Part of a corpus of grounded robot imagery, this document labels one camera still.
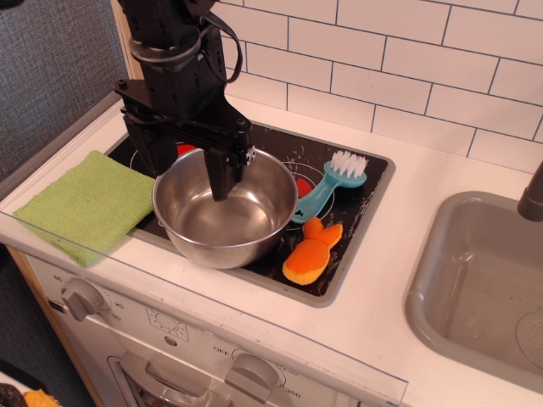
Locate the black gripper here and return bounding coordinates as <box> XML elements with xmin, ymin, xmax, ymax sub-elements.
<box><xmin>115</xmin><ymin>44</ymin><xmax>251</xmax><ymax>201</ymax></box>

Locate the green cloth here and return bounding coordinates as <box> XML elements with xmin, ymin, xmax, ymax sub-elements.
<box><xmin>14</xmin><ymin>151</ymin><xmax>154</xmax><ymax>268</ymax></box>

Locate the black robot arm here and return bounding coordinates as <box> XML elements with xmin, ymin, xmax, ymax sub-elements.
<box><xmin>115</xmin><ymin>1</ymin><xmax>254</xmax><ymax>201</ymax></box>

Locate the stainless steel bowl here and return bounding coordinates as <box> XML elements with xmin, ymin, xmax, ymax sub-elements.
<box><xmin>153</xmin><ymin>149</ymin><xmax>298</xmax><ymax>270</ymax></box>

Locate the black toy stovetop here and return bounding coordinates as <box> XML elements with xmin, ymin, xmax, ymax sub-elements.
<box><xmin>104</xmin><ymin>120</ymin><xmax>397</xmax><ymax>309</ymax></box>

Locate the orange plush fish toy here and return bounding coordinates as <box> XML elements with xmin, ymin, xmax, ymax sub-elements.
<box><xmin>283</xmin><ymin>217</ymin><xmax>343</xmax><ymax>286</ymax></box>

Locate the blue dish brush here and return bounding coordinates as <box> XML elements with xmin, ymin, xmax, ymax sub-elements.
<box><xmin>292</xmin><ymin>150</ymin><xmax>368</xmax><ymax>225</ymax></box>

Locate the grey left timer knob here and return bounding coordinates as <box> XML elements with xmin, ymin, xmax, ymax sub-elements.
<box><xmin>61</xmin><ymin>278</ymin><xmax>104</xmax><ymax>321</ymax></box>

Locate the grey right oven knob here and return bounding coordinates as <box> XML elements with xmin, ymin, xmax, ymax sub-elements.
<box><xmin>225</xmin><ymin>354</ymin><xmax>279</xmax><ymax>404</ymax></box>

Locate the orange object bottom left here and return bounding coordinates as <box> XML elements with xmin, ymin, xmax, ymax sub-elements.
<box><xmin>1</xmin><ymin>383</ymin><xmax>60</xmax><ymax>407</ymax></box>

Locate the grey plastic sink basin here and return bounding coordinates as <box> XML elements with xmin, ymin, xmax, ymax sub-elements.
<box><xmin>406</xmin><ymin>192</ymin><xmax>542</xmax><ymax>393</ymax></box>

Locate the grey faucet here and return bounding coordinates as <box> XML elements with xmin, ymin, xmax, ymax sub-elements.
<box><xmin>517</xmin><ymin>162</ymin><xmax>543</xmax><ymax>222</ymax></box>

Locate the wooden side post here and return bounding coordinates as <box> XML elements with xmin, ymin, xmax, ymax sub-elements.
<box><xmin>109</xmin><ymin>0</ymin><xmax>143</xmax><ymax>80</ymax></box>

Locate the oven door handle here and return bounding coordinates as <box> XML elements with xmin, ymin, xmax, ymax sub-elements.
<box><xmin>146</xmin><ymin>360</ymin><xmax>210</xmax><ymax>397</ymax></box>

